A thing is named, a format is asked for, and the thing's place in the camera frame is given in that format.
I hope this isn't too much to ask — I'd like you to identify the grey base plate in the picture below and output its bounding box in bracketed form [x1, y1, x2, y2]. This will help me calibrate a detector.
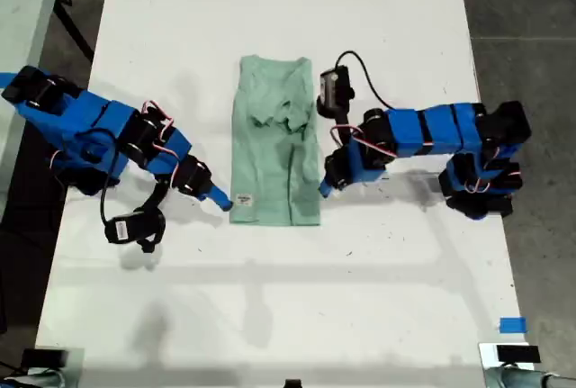
[34, 347, 86, 388]

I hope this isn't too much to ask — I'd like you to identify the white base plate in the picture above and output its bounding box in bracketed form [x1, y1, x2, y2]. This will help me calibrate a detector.
[478, 341, 536, 371]

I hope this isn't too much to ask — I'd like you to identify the black camera cable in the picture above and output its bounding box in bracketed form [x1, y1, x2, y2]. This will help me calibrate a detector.
[98, 129, 122, 231]
[335, 50, 397, 111]

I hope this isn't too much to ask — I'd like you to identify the pale side table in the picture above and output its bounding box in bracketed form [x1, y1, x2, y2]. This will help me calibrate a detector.
[0, 0, 67, 222]

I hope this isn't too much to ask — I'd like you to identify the short black camera stalk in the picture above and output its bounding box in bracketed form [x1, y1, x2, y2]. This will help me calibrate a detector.
[331, 108, 361, 155]
[142, 171, 179, 218]

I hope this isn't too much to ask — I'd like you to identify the pale green T-shirt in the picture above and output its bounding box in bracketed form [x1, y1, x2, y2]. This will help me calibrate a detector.
[228, 54, 323, 228]

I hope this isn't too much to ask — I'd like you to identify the black camera box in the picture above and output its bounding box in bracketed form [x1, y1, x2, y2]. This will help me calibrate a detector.
[103, 211, 167, 254]
[316, 65, 355, 118]

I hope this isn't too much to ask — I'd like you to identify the black stand leg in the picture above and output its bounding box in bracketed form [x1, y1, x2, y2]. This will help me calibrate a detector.
[52, 0, 96, 61]

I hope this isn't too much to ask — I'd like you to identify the small black box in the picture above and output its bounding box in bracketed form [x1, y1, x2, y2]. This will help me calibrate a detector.
[496, 345, 541, 362]
[21, 348, 68, 367]

